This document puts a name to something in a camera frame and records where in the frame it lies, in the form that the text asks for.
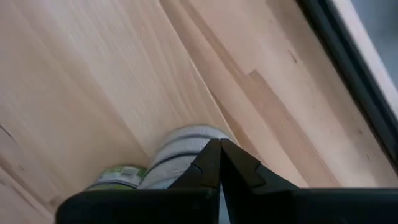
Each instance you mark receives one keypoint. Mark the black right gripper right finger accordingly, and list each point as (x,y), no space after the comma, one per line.
(295,207)

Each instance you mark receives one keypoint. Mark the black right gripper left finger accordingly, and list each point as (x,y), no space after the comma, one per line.
(155,207)

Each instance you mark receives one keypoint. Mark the silver-lid tuna can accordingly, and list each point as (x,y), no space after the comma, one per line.
(186,137)
(164,171)
(119,177)

